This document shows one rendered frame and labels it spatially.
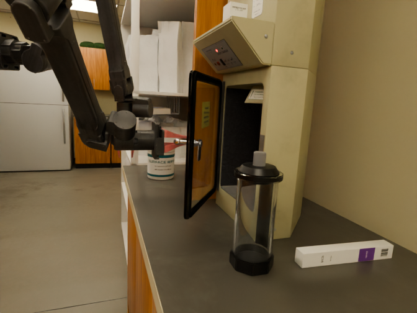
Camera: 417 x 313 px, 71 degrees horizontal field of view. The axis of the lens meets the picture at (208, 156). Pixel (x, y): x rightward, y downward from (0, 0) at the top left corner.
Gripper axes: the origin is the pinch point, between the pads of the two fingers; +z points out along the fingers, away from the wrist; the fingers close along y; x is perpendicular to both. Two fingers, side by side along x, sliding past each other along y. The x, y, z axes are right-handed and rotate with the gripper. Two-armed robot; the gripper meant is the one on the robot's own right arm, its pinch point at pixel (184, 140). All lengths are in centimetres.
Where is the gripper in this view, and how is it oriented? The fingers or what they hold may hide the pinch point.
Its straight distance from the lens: 86.9
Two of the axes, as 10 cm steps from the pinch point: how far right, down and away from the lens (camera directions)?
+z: 9.5, -0.2, 3.2
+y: 0.4, -9.8, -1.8
